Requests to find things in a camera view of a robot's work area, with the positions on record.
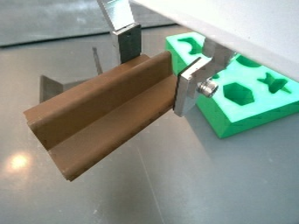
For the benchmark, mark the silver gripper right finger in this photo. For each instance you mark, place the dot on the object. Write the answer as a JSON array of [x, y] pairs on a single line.
[[193, 79]]

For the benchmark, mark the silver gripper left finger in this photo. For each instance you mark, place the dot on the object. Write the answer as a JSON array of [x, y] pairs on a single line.
[[125, 30]]

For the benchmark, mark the brown star prism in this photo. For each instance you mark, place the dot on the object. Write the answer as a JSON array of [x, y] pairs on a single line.
[[85, 122]]

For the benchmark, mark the green shape sorter block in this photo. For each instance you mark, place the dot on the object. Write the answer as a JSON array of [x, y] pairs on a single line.
[[253, 96]]

